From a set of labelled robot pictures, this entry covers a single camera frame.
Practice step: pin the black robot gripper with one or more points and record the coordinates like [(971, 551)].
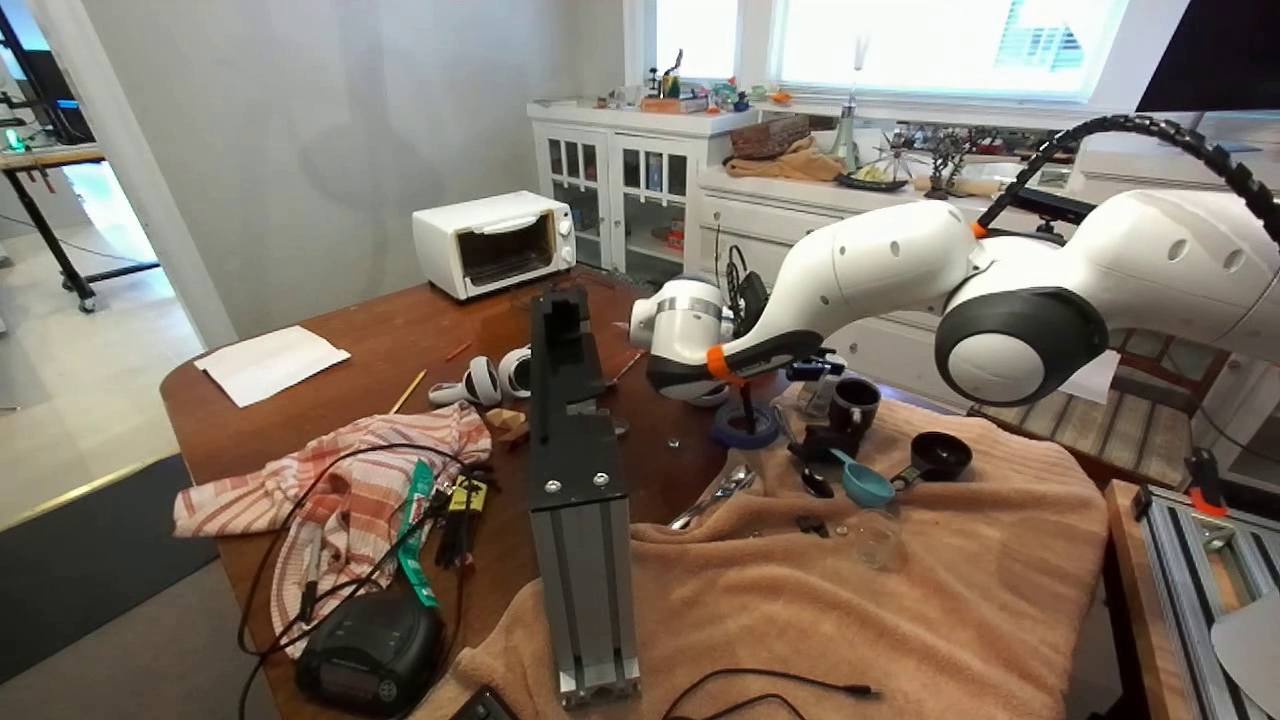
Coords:
[(762, 360)]

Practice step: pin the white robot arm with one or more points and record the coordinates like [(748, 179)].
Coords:
[(1067, 281)]

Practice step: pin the clear drinking glass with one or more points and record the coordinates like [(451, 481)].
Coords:
[(875, 545)]

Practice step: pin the dark mug with metallic rim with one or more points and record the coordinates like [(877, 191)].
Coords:
[(853, 404)]

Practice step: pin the teal plastic measuring cup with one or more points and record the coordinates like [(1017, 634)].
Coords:
[(867, 481)]

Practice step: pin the small black ribbed object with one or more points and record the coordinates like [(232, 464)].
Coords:
[(813, 525)]

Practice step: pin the black measuring cup green label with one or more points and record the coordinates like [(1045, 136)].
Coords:
[(938, 459)]

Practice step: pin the white dresser with drawers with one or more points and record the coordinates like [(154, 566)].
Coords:
[(762, 212)]

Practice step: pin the small brown lump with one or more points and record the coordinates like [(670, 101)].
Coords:
[(506, 424)]

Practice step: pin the white glass door cabinet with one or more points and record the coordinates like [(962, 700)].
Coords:
[(600, 201)]

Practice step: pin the dark shallow bowl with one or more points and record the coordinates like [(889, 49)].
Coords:
[(877, 179)]

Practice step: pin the white headphones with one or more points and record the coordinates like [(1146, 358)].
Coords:
[(487, 377)]

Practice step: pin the brown woven basket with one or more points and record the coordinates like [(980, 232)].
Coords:
[(768, 136)]

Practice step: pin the orange terry towel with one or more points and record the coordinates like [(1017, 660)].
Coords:
[(934, 612)]

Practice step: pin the glass bottle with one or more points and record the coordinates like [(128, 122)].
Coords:
[(847, 142)]

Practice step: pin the yellow and black tool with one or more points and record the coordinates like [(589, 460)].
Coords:
[(466, 512)]

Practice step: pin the dark metal figurine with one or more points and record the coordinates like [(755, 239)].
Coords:
[(945, 164)]

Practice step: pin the white toaster oven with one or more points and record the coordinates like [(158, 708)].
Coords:
[(487, 240)]

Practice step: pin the orange tray with tools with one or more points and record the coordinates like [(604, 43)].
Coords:
[(667, 101)]

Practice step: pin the white paper sheet on cushion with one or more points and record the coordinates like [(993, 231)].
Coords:
[(1099, 382)]

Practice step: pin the thin wooden stick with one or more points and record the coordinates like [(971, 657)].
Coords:
[(408, 395)]

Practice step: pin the red striped cloth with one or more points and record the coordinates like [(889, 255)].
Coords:
[(363, 464)]

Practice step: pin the bright window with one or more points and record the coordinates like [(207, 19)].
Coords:
[(907, 43)]

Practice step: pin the wooden chair striped cushion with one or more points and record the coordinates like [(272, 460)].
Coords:
[(1160, 433)]

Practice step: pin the light wooden board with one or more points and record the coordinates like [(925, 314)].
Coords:
[(1150, 612)]

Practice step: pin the black clock radio box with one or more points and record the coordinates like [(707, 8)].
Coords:
[(374, 654)]

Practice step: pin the red and black clamp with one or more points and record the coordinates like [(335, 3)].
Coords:
[(1207, 481)]

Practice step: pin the white paper sheet on wood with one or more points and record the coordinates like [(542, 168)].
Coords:
[(268, 365)]

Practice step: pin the white round plate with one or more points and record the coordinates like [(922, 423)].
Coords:
[(1255, 654)]

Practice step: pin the dark floor mat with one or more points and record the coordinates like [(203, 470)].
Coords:
[(80, 566)]

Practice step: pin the black plastic bracket block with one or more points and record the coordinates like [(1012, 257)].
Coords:
[(810, 447)]

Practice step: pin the aluminium extrusion post black mount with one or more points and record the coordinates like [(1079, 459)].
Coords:
[(581, 532)]

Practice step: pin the black camera on rod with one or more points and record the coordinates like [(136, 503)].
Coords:
[(1058, 205)]

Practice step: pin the black frame wooden desk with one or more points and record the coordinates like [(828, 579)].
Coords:
[(45, 158)]

